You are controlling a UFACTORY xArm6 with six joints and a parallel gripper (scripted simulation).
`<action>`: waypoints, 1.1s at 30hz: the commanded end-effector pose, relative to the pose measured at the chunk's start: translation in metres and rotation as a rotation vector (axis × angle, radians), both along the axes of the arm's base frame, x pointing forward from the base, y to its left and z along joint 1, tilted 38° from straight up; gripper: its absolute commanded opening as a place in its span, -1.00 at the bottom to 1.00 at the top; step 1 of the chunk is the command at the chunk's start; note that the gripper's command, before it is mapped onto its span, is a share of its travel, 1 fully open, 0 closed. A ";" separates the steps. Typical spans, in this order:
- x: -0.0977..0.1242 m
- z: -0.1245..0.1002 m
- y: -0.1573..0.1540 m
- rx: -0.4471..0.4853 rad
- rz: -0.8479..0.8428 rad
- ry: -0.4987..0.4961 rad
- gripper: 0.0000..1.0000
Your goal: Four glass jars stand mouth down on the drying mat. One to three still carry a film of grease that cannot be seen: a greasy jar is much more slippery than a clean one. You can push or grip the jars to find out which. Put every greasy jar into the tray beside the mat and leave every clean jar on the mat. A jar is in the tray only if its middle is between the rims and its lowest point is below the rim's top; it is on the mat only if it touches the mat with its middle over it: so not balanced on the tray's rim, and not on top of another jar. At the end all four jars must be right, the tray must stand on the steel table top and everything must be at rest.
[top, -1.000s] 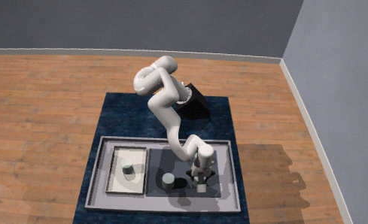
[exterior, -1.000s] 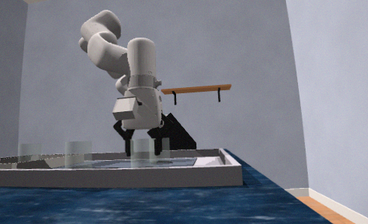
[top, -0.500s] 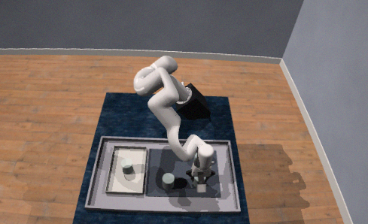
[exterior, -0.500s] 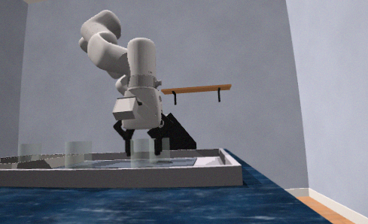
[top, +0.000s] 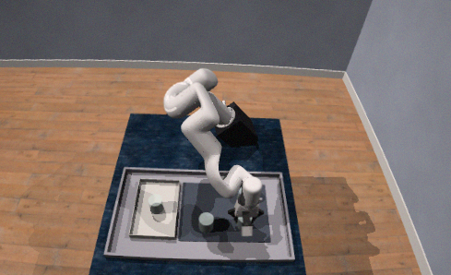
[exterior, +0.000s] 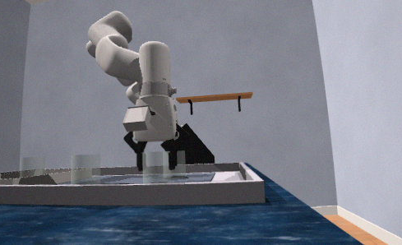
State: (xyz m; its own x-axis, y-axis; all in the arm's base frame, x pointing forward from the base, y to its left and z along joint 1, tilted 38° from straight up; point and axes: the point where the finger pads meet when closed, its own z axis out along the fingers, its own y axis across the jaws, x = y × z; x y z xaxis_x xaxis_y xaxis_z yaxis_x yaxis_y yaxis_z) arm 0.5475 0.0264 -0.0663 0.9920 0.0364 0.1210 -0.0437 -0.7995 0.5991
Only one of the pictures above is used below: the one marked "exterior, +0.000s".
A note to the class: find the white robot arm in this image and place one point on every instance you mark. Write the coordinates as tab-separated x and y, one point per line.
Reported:
150	68

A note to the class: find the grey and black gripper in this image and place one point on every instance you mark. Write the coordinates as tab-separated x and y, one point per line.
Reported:
159	128

